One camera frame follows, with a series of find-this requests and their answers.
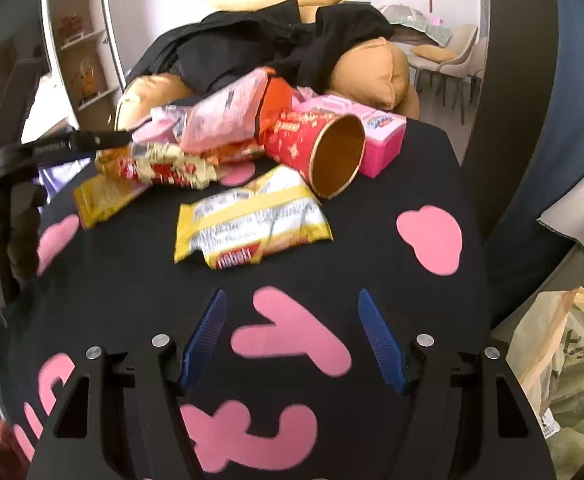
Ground red paper cup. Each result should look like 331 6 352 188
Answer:
262 110 367 200

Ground white shelf unit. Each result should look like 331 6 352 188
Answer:
39 0 127 126

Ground dark cabinet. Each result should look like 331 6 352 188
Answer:
472 0 575 246

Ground pink plastic box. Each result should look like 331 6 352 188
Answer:
297 96 407 179

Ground orange snack packet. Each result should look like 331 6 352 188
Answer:
257 67 303 126

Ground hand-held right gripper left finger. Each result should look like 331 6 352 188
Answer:
26 288 229 480

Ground yellow chair cushion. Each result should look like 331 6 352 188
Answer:
414 44 458 63

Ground pink snack bag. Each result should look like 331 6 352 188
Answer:
179 69 270 153

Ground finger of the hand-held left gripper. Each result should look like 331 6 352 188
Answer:
0 130 133 170

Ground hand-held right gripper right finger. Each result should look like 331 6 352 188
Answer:
357 288 558 480

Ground yellow and white snack wrapper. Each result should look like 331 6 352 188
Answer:
173 164 333 270

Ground black tablecloth with pink print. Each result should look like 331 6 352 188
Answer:
0 110 493 480

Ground grey cloth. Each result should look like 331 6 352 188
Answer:
537 155 584 293

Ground translucent purple box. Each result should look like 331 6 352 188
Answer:
36 157 97 196

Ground red and yellow wrapper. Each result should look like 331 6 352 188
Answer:
95 141 267 191

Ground beige dining chair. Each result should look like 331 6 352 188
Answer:
409 24 480 111

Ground mesh food cover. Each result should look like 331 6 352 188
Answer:
377 4 454 46

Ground tan sofa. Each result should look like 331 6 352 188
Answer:
116 5 421 131

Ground person's left hand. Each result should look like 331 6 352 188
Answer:
0 182 48 286

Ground yellow snack packet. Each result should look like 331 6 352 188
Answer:
73 172 153 230

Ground black clothing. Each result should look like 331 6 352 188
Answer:
126 0 397 98

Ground blue panel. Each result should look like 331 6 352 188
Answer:
487 0 584 331

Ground pale yellow plastic bag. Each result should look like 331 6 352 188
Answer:
504 287 584 480

